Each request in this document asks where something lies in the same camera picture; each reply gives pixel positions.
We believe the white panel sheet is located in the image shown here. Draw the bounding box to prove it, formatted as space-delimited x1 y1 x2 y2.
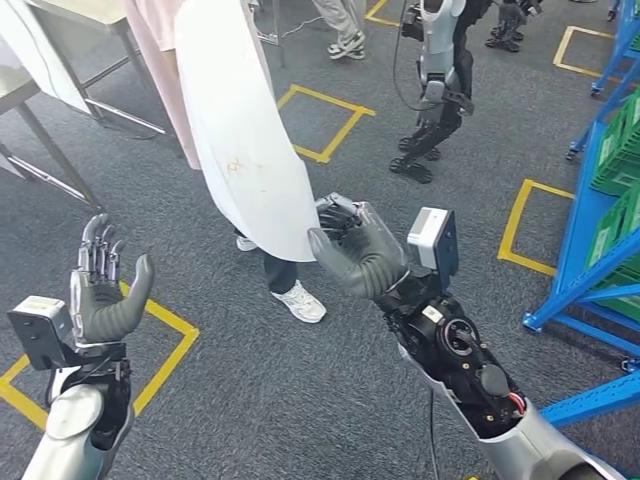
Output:
0 0 92 115

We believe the green plastic crate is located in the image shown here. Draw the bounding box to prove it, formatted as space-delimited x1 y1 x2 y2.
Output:
592 261 640 326
583 185 640 273
589 92 640 198

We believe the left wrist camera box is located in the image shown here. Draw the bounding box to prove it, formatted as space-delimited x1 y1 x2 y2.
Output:
7 295 75 372

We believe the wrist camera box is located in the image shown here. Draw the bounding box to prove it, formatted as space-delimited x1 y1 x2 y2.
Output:
406 206 460 295
7 295 75 372

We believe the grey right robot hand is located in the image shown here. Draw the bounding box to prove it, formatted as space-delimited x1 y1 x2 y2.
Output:
307 193 411 301

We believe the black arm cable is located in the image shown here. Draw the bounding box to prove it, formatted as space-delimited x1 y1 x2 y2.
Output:
429 390 441 480

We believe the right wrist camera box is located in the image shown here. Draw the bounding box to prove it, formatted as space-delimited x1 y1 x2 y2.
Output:
406 206 460 295

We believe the white curved panel part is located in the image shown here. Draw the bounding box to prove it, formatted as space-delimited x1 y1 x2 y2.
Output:
174 0 322 264

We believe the person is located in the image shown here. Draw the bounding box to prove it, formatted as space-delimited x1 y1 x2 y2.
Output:
122 0 328 326
312 0 367 62

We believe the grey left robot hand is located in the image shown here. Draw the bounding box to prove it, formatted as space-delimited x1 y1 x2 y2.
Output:
69 213 156 347

